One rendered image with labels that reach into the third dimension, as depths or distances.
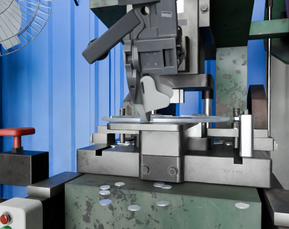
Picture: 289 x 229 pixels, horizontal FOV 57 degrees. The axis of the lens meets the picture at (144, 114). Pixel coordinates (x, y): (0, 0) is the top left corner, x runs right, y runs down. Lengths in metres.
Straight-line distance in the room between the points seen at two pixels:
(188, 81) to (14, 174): 0.46
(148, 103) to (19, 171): 0.35
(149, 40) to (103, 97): 1.69
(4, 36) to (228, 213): 1.07
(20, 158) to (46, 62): 1.74
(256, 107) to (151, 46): 0.65
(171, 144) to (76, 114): 1.67
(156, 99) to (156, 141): 0.16
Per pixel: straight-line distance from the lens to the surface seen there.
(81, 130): 2.16
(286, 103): 1.91
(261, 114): 0.98
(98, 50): 0.44
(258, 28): 0.86
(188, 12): 0.69
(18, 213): 0.55
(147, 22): 0.41
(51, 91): 2.31
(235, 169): 0.59
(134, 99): 0.43
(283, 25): 0.87
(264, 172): 0.60
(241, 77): 0.91
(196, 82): 0.66
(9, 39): 1.26
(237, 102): 0.90
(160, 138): 0.57
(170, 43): 0.39
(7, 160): 0.67
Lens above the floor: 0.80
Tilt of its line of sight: 1 degrees down
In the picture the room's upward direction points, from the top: straight up
